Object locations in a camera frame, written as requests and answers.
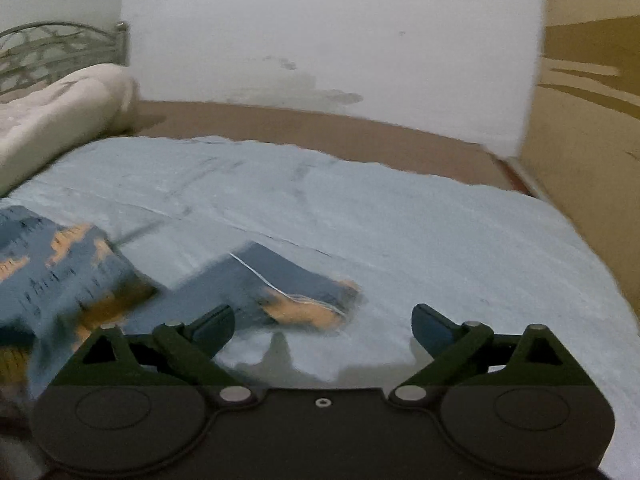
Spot light blue deer print blanket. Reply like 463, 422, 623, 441
0, 135, 640, 461

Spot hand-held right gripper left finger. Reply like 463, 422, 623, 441
48, 304, 252, 406

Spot brown mattress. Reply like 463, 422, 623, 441
119, 100, 547, 197

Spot plywood board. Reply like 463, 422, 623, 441
517, 0, 640, 323

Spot cream rolled quilt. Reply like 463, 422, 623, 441
0, 64, 169, 199

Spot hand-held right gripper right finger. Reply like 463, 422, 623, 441
390, 303, 596, 406

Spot metal bed headboard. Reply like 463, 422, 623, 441
0, 20, 131, 99

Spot blue pants with orange print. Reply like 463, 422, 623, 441
0, 204, 364, 413

